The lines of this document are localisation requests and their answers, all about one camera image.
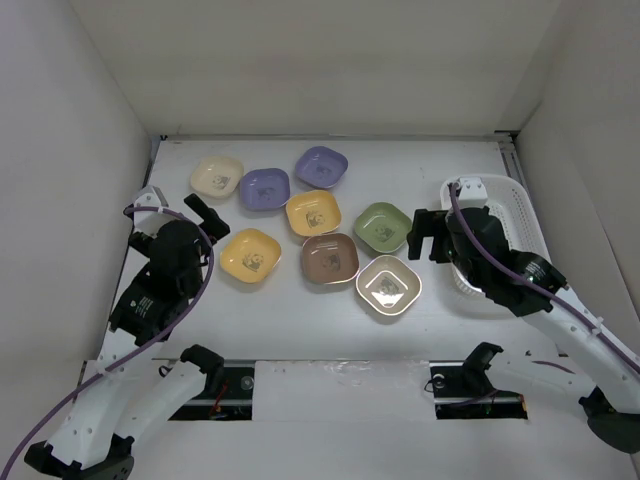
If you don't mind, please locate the cream panda plate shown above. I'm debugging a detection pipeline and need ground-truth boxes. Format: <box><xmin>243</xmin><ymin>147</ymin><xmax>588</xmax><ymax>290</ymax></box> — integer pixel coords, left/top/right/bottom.
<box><xmin>190</xmin><ymin>156</ymin><xmax>244</xmax><ymax>200</ymax></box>

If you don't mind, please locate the green panda plate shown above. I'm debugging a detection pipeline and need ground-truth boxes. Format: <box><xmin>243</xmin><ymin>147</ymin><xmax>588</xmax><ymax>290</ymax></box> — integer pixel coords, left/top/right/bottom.
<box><xmin>354</xmin><ymin>202</ymin><xmax>412</xmax><ymax>254</ymax></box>

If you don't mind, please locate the yellow panda plate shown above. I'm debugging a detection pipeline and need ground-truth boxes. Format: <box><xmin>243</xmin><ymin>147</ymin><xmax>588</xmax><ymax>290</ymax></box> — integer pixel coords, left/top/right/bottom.
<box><xmin>285</xmin><ymin>190</ymin><xmax>342</xmax><ymax>237</ymax></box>
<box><xmin>218</xmin><ymin>228</ymin><xmax>282</xmax><ymax>293</ymax></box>

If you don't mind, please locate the beige panda plate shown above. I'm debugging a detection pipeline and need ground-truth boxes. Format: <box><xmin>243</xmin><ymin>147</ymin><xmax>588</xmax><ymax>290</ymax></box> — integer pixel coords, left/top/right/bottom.
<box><xmin>356</xmin><ymin>255</ymin><xmax>422</xmax><ymax>317</ymax></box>

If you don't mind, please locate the purple panda plate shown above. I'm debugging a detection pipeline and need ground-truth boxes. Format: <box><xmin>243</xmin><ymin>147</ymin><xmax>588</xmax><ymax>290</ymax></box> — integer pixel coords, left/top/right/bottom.
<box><xmin>295</xmin><ymin>146</ymin><xmax>349</xmax><ymax>189</ymax></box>
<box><xmin>239</xmin><ymin>168</ymin><xmax>291</xmax><ymax>211</ymax></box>

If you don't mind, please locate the brown panda plate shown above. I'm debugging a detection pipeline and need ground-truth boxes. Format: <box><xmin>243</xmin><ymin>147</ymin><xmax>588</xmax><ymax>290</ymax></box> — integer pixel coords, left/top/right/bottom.
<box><xmin>301</xmin><ymin>233</ymin><xmax>360</xmax><ymax>285</ymax></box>

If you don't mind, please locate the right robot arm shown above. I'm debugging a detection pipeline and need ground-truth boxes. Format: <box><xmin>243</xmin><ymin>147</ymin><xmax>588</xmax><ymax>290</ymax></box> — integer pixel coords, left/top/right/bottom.
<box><xmin>407</xmin><ymin>207</ymin><xmax>639</xmax><ymax>454</ymax></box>

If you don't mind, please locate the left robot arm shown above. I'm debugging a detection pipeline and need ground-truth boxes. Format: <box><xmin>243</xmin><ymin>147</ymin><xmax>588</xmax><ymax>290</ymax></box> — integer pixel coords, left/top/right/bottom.
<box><xmin>14</xmin><ymin>187</ymin><xmax>230</xmax><ymax>479</ymax></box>

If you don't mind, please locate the white plastic bin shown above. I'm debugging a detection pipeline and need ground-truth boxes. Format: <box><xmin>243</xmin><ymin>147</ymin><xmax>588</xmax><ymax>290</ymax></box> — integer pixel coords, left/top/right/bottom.
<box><xmin>438</xmin><ymin>174</ymin><xmax>550</xmax><ymax>320</ymax></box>

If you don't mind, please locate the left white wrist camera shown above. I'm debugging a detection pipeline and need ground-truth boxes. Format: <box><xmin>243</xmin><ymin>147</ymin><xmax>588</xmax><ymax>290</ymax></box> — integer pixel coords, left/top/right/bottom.
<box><xmin>133</xmin><ymin>185</ymin><xmax>168</xmax><ymax>208</ymax></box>

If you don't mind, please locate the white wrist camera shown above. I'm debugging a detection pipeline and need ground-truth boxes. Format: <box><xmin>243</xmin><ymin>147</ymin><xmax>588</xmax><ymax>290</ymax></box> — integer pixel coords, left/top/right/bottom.
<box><xmin>456</xmin><ymin>176</ymin><xmax>488</xmax><ymax>209</ymax></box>
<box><xmin>133</xmin><ymin>185</ymin><xmax>168</xmax><ymax>208</ymax></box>

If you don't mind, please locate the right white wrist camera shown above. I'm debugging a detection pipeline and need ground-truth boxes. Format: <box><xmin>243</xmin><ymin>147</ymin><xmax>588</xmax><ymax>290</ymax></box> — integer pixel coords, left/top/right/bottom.
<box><xmin>456</xmin><ymin>176</ymin><xmax>488</xmax><ymax>209</ymax></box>

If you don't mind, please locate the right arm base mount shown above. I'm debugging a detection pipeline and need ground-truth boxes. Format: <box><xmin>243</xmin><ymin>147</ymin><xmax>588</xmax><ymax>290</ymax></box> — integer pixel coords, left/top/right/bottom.
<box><xmin>423</xmin><ymin>361</ymin><xmax>528</xmax><ymax>420</ymax></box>

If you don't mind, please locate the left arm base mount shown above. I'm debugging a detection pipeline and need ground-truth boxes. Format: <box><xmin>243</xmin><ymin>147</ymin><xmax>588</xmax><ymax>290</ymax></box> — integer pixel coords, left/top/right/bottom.
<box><xmin>170</xmin><ymin>363</ymin><xmax>255</xmax><ymax>422</ymax></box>

